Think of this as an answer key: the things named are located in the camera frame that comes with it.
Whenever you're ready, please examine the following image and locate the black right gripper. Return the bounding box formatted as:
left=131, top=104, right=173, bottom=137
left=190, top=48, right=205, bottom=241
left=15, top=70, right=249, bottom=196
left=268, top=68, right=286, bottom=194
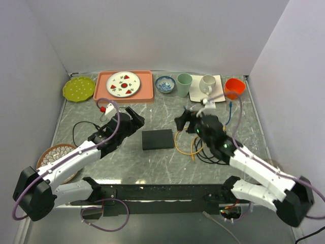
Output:
left=174, top=109, right=212, bottom=148

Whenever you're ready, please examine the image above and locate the black network switch box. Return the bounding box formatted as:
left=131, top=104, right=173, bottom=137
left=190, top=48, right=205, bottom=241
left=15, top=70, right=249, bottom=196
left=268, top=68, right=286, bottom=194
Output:
left=142, top=129, right=174, bottom=150

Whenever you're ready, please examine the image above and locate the yellow ethernet cable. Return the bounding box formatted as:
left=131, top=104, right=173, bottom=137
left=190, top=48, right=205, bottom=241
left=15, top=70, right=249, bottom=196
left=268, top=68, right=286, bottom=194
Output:
left=174, top=127, right=196, bottom=156
left=190, top=137, right=201, bottom=161

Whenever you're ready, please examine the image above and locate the blue ethernet cable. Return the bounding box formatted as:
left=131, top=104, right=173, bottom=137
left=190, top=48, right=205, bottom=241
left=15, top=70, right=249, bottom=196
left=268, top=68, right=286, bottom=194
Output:
left=224, top=102, right=234, bottom=128

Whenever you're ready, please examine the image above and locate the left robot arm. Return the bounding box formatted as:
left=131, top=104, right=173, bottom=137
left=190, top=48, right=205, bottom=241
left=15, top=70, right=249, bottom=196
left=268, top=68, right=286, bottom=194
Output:
left=12, top=107, right=145, bottom=221

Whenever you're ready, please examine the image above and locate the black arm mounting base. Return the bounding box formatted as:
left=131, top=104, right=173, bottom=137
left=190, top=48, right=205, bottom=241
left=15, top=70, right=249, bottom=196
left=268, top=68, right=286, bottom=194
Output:
left=71, top=177, right=248, bottom=217

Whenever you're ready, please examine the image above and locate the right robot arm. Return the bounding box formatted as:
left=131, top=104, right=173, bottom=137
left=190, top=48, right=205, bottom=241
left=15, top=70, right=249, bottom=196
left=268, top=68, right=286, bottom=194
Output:
left=175, top=109, right=314, bottom=227

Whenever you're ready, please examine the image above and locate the pink plastic tray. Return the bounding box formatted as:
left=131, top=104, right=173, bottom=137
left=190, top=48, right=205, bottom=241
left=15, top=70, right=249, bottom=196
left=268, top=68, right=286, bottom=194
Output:
left=93, top=70, right=154, bottom=104

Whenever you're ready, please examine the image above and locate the white square plate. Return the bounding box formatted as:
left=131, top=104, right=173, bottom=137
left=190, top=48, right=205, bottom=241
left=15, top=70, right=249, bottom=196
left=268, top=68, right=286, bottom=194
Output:
left=189, top=75, right=225, bottom=103

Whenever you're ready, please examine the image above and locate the white watermelon pattern plate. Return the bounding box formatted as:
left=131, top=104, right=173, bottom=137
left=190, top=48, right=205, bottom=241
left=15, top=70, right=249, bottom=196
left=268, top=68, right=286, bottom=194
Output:
left=106, top=71, right=141, bottom=98

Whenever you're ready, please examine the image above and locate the pale green cup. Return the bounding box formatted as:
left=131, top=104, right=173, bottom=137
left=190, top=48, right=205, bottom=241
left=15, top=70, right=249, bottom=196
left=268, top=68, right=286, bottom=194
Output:
left=176, top=73, right=192, bottom=98

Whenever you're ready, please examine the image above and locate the blue white patterned bowl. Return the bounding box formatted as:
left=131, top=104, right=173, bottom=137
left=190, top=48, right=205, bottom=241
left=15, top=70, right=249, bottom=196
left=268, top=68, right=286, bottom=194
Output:
left=155, top=76, right=176, bottom=94

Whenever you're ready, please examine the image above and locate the white ceramic mug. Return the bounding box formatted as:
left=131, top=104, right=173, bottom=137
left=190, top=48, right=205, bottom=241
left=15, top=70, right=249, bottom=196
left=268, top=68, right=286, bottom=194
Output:
left=199, top=75, right=216, bottom=95

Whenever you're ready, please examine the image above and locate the orange plastic bowl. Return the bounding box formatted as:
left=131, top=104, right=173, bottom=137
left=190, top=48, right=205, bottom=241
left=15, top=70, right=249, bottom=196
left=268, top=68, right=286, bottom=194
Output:
left=224, top=78, right=246, bottom=100

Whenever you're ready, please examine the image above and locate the green dotted plate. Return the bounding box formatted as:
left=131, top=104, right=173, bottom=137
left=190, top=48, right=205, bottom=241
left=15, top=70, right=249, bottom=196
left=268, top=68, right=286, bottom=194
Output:
left=62, top=77, right=95, bottom=102

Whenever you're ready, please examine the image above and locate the brown petal pattern plate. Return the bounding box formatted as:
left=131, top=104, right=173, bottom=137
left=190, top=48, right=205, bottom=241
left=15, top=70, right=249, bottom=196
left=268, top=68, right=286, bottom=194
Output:
left=36, top=143, right=76, bottom=169

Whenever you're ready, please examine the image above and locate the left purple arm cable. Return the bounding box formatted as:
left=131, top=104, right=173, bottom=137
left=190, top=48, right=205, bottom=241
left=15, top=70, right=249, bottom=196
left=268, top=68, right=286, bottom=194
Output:
left=12, top=98, right=130, bottom=232

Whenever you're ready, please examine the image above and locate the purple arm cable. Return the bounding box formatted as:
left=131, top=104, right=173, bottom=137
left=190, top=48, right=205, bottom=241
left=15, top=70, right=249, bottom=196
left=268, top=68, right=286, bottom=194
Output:
left=198, top=91, right=325, bottom=222
left=12, top=98, right=130, bottom=232

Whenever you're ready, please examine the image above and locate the aluminium frame rail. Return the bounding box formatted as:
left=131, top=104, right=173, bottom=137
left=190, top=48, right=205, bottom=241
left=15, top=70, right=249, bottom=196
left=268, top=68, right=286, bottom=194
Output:
left=24, top=185, right=295, bottom=209

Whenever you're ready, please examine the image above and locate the white loose cable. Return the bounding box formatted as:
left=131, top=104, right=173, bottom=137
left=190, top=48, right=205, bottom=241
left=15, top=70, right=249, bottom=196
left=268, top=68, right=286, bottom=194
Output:
left=202, top=210, right=241, bottom=244

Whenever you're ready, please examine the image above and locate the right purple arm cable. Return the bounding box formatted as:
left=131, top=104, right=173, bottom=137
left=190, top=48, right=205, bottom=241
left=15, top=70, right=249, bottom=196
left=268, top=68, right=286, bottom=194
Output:
left=198, top=91, right=325, bottom=222

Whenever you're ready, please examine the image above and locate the black cord bottom right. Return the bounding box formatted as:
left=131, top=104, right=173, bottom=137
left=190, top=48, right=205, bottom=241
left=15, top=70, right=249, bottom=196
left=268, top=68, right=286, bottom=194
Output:
left=296, top=227, right=325, bottom=244

